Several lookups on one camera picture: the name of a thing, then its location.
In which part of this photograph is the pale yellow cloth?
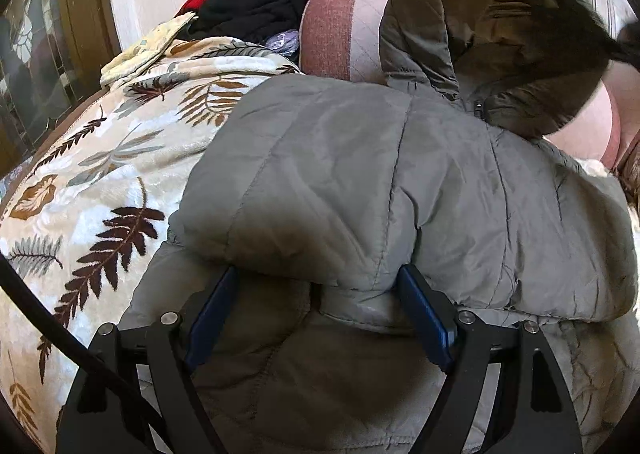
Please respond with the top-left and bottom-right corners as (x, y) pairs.
(100, 11), (198, 87)

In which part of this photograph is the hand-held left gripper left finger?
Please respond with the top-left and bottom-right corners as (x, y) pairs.
(55, 264), (240, 454)

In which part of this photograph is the black cable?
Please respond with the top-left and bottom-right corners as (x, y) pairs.
(0, 251), (168, 435)

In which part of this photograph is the pink bolster cushion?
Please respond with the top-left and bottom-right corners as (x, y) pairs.
(299, 0), (623, 172)

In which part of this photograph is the purple plastic bag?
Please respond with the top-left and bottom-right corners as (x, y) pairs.
(265, 29), (301, 57)

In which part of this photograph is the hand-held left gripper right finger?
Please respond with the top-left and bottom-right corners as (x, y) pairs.
(396, 263), (585, 454)

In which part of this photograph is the wooden door with glass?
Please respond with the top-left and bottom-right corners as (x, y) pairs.
(0, 0), (121, 185)

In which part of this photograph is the black clothes pile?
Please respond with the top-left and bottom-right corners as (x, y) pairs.
(175, 0), (331, 42)

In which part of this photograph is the leaf print blanket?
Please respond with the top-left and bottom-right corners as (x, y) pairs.
(0, 36), (640, 454)

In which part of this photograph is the grey quilted hooded jacket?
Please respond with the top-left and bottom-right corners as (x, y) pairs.
(117, 0), (640, 454)

